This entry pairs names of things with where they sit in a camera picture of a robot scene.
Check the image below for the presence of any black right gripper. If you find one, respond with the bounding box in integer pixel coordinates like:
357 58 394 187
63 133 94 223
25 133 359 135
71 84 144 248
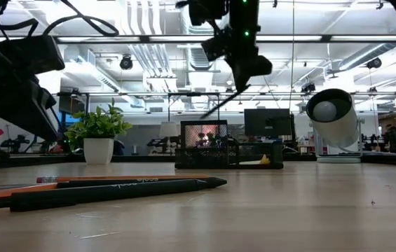
186 0 274 94

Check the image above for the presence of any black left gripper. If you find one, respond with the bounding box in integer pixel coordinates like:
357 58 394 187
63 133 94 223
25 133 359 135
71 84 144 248
0 33 65 144

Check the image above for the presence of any black mesh desk organizer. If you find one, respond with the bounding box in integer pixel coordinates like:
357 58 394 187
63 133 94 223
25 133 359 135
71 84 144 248
175 120 285 170

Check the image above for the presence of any black computer monitor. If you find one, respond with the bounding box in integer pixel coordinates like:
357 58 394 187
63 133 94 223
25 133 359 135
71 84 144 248
243 108 295 138

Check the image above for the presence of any green plant in white pot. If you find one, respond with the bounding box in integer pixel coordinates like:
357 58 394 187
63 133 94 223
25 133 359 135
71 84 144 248
64 98 132 165

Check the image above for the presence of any white shade table lamp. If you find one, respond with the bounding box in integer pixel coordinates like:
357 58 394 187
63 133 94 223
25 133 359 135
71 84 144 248
158 121 181 138

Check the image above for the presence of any white cylinder lamp on stand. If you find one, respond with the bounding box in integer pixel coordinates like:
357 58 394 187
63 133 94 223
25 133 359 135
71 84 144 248
305 88 366 165

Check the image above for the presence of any person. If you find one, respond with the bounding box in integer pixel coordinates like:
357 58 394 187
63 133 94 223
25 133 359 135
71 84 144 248
382 123 396 153

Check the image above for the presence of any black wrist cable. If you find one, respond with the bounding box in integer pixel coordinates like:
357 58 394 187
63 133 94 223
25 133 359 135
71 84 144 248
0 0 120 38

